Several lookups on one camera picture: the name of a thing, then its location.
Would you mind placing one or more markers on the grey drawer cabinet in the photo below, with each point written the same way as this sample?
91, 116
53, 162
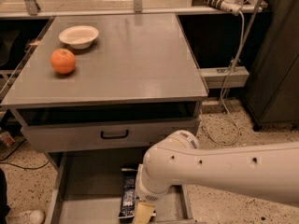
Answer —
136, 59

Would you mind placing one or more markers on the grey open middle drawer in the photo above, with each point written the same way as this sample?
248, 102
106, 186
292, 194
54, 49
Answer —
88, 188

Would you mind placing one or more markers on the white paper bowl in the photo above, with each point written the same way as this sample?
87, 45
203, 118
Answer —
79, 37

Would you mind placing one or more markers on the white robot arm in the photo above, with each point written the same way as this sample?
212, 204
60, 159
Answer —
267, 172

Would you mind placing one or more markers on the black drawer handle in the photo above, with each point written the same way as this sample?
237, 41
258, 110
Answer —
114, 135

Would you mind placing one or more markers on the grey top drawer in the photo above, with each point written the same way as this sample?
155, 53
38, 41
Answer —
72, 128

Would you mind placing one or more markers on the blue chip bag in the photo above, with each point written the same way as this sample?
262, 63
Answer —
129, 198

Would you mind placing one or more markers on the orange fruit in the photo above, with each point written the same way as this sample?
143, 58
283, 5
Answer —
63, 61

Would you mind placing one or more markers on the small red white packet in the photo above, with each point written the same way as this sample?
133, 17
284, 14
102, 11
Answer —
6, 139

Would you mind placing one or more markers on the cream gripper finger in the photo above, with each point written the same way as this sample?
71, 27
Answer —
143, 213

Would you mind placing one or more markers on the white power strip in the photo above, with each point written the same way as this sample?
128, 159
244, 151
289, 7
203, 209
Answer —
230, 6

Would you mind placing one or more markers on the white sneaker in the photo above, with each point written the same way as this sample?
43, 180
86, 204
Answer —
27, 217

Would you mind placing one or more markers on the metal back shelf frame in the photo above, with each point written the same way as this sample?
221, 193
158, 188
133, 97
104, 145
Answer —
124, 3

